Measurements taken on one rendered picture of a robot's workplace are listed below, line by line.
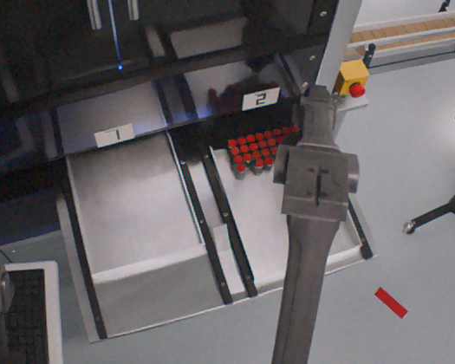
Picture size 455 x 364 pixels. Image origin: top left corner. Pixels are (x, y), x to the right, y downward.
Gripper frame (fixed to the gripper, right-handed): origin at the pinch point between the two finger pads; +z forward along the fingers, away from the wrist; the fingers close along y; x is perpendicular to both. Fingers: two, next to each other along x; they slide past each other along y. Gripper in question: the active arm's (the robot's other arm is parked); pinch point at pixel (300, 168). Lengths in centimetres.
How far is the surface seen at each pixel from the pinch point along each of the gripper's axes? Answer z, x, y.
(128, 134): -8.3, 31.2, 23.8
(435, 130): 95, -111, 12
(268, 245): 4.1, 15.7, -10.7
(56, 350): 11, 70, -6
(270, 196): 4.3, 8.3, -0.9
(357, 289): 93, -30, -27
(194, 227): 4.1, 27.5, 1.7
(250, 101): -9.1, 3.8, 16.8
